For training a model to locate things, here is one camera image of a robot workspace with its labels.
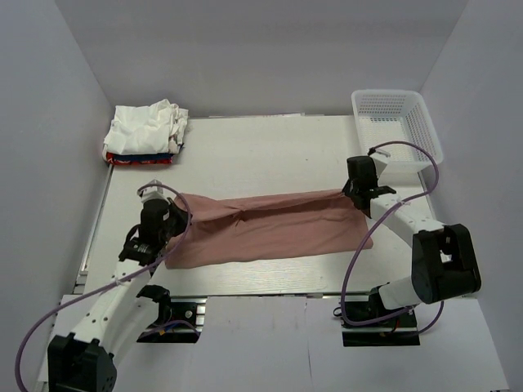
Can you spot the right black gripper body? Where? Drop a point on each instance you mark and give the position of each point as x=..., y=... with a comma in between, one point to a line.
x=348, y=189

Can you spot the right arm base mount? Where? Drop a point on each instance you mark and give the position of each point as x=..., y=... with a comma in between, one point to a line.
x=401, y=331

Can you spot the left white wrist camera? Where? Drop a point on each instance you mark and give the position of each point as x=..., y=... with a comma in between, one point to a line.
x=151, y=191

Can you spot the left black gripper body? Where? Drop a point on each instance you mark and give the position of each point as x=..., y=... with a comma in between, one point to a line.
x=166, y=232

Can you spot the pink t-shirt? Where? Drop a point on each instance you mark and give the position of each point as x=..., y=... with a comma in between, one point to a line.
x=267, y=227

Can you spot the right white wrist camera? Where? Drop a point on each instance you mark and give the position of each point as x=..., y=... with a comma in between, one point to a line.
x=380, y=159

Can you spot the white plastic mesh basket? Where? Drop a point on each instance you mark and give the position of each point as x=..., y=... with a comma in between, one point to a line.
x=399, y=116

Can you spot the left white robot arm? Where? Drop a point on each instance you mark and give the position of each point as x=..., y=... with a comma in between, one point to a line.
x=86, y=358

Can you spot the white t-shirt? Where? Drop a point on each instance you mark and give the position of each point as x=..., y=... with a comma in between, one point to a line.
x=155, y=129

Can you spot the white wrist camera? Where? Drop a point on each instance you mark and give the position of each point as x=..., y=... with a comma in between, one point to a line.
x=151, y=191
x=380, y=159

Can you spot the red blue folded shirt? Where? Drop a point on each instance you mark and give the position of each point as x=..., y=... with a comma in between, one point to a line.
x=139, y=157

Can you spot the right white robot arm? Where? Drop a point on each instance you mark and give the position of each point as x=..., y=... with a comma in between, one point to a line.
x=443, y=259

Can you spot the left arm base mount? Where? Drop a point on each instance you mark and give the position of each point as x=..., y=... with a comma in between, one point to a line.
x=182, y=322

